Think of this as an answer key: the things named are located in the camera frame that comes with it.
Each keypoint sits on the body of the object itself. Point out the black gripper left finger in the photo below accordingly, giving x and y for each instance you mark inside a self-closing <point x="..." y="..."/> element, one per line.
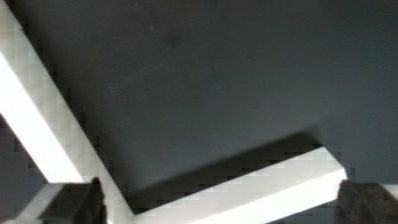
<point x="76" y="205"/>

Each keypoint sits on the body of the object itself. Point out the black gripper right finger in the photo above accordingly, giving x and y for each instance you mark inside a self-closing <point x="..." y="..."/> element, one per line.
<point x="367" y="203"/>

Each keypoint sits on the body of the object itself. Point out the white U-shaped barrier frame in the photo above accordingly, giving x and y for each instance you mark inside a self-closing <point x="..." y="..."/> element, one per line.
<point x="211" y="102"/>

